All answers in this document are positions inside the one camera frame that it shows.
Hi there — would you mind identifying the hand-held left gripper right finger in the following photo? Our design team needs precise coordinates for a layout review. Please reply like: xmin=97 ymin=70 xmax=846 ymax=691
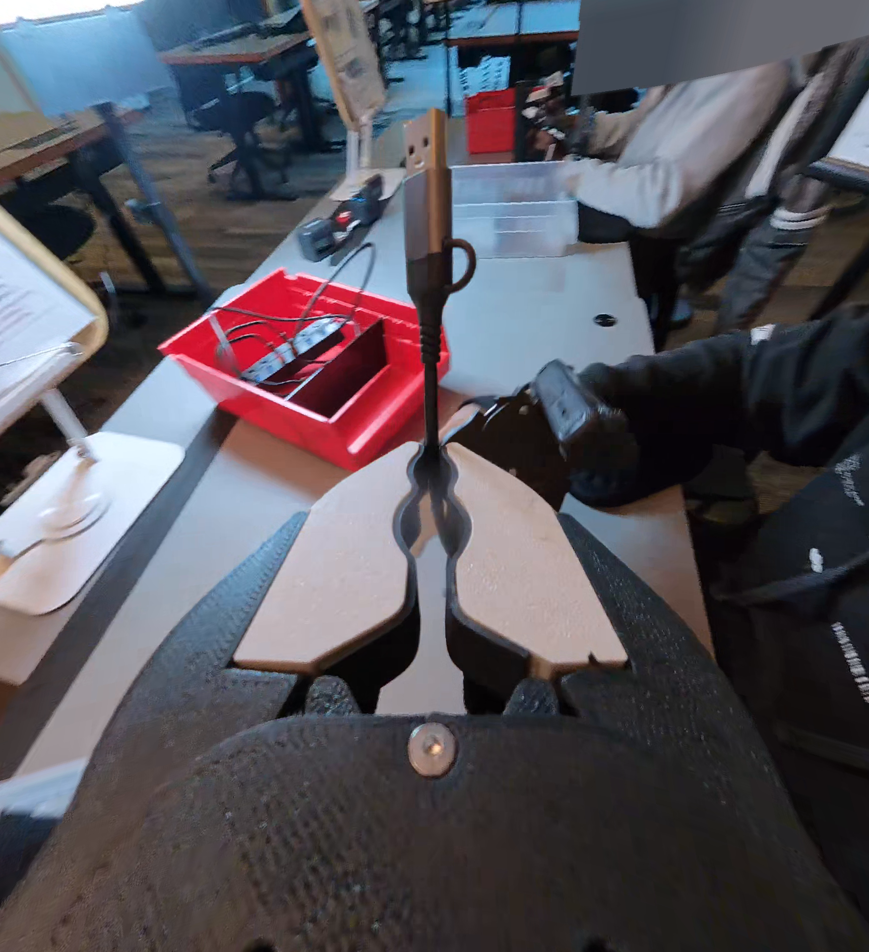
xmin=438 ymin=442 xmax=629 ymax=696

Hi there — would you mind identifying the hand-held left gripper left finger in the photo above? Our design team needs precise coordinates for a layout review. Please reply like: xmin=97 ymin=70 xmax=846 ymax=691
xmin=232 ymin=441 xmax=424 ymax=708

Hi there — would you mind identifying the clear plastic bin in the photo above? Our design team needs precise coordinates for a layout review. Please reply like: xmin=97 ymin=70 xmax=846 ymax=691
xmin=448 ymin=161 xmax=581 ymax=259

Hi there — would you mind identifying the black usb cable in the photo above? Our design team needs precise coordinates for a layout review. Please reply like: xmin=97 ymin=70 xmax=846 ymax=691
xmin=402 ymin=107 xmax=478 ymax=555

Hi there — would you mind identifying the person's right forearm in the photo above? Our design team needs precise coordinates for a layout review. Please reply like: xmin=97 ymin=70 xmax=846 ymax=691
xmin=576 ymin=286 xmax=869 ymax=510

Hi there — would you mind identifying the red plastic bin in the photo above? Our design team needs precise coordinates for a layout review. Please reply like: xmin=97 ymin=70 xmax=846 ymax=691
xmin=157 ymin=268 xmax=452 ymax=472

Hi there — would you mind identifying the black divider panel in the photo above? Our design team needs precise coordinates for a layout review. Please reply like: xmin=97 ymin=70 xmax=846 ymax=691
xmin=286 ymin=318 xmax=391 ymax=419

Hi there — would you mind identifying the black power strip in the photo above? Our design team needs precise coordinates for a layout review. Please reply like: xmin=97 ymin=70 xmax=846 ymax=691
xmin=240 ymin=318 xmax=348 ymax=385

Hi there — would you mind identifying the black device with red button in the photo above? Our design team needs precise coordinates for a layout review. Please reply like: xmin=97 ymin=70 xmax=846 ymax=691
xmin=298 ymin=174 xmax=385 ymax=264

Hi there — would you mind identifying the person's black printed hoodie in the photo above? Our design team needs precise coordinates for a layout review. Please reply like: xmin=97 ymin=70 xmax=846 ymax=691
xmin=706 ymin=413 xmax=869 ymax=952

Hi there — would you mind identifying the small red storage bin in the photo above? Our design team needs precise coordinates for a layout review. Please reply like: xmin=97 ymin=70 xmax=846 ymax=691
xmin=465 ymin=87 xmax=518 ymax=156

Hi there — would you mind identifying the paper document stand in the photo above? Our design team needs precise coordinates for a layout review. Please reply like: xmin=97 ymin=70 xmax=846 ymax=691
xmin=0 ymin=170 xmax=187 ymax=618
xmin=301 ymin=0 xmax=388 ymax=202

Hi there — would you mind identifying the black office chair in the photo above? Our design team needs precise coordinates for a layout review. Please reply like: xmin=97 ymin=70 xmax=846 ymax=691
xmin=185 ymin=88 xmax=296 ymax=202

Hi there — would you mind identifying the wooden top desk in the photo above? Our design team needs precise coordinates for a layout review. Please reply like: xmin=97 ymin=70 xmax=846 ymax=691
xmin=0 ymin=104 xmax=216 ymax=302
xmin=158 ymin=28 xmax=331 ymax=153

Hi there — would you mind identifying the thin black cable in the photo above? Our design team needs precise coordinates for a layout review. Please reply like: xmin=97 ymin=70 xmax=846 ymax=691
xmin=210 ymin=241 xmax=377 ymax=376

